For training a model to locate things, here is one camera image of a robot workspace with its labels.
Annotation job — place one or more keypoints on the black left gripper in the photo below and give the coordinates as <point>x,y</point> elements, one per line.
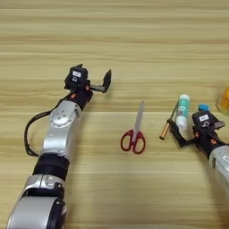
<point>82,97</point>

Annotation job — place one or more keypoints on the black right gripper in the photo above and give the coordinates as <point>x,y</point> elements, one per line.
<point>207,141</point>

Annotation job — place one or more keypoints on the white teal glue stick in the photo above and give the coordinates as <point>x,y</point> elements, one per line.
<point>182,110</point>

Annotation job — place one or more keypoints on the orange juice bottle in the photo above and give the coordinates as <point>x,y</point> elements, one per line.
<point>224,103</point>

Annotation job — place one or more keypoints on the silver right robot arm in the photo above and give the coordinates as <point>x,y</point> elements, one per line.
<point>222,167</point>

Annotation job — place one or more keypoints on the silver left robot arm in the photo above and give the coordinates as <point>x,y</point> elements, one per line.
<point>56,137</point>

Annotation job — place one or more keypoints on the right gripper's black labelled box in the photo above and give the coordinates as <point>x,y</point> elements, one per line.
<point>203,119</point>

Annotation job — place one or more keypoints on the gripper's black labelled box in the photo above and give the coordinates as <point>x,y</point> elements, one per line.
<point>203,119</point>
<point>76,77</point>

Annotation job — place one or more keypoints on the left gripper's black labelled box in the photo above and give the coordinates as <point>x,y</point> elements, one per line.
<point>76,77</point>

